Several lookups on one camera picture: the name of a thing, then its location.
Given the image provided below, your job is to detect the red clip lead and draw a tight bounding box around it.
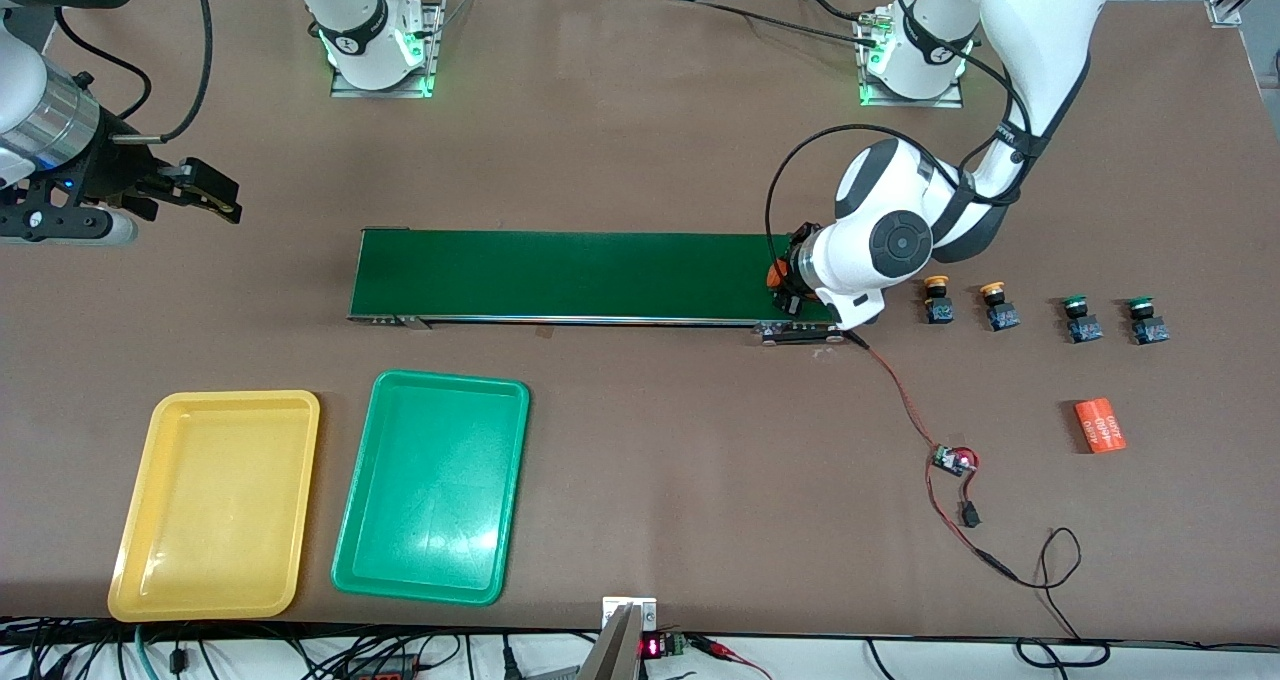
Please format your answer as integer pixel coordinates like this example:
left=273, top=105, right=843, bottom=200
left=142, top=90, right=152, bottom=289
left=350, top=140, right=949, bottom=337
left=690, top=635, right=772, bottom=680

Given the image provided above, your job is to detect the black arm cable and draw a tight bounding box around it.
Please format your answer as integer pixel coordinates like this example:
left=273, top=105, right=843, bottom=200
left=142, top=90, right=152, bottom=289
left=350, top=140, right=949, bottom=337
left=52, top=0, right=215, bottom=147
left=764, top=20, right=1035, bottom=261

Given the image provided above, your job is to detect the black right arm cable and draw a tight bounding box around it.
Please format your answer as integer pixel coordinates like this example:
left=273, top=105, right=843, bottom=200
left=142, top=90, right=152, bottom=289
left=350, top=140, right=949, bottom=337
left=52, top=0, right=215, bottom=147

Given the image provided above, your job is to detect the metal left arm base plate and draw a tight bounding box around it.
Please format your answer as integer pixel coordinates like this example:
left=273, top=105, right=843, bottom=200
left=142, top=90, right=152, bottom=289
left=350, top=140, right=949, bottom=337
left=857, top=10, right=966, bottom=110

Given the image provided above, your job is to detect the thin black looped cable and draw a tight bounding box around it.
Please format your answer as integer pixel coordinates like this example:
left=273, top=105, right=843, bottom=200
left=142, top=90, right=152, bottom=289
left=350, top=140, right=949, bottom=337
left=1016, top=527, right=1112, bottom=667

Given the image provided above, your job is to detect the green plastic tray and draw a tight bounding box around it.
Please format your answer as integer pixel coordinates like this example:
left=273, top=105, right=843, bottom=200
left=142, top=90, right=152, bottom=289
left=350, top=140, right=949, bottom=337
left=331, top=369, right=531, bottom=607

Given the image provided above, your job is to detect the red and black wire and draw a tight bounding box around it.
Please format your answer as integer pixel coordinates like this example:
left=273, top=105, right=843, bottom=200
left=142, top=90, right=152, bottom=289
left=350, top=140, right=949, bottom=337
left=848, top=330, right=1021, bottom=586

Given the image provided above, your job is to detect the thin black table cable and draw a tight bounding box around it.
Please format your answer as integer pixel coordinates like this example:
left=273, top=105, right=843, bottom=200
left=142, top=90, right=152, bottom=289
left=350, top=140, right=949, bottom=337
left=690, top=0, right=883, bottom=47

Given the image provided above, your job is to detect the grey metal camera post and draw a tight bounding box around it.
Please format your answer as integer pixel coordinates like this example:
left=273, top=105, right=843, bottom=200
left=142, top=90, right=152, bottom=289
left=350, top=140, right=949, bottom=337
left=578, top=597, right=659, bottom=680

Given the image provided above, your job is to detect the green conveyor belt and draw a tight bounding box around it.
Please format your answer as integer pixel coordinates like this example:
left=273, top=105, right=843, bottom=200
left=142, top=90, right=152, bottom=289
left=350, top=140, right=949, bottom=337
left=347, top=226, right=869, bottom=347

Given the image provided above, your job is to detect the green push button switch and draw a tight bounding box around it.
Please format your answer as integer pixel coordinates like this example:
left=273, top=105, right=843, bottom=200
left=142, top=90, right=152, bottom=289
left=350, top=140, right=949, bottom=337
left=1124, top=297, right=1170, bottom=347
left=1061, top=295, right=1104, bottom=344

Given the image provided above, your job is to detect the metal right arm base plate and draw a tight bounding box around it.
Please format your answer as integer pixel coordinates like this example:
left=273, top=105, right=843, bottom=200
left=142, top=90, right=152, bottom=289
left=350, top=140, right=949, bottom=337
left=329, top=0, right=447, bottom=100

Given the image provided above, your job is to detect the yellow plastic tray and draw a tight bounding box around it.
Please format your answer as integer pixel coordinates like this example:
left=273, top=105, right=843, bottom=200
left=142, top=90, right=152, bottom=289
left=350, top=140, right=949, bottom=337
left=107, top=390, right=321, bottom=623

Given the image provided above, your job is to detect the thick black table cable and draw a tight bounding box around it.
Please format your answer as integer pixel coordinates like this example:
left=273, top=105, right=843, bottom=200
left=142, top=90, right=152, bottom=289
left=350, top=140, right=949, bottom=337
left=793, top=0, right=869, bottom=27

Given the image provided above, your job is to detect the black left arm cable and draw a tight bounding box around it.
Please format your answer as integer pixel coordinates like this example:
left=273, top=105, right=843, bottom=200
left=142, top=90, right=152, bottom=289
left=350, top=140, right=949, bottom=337
left=764, top=20, right=1035, bottom=261

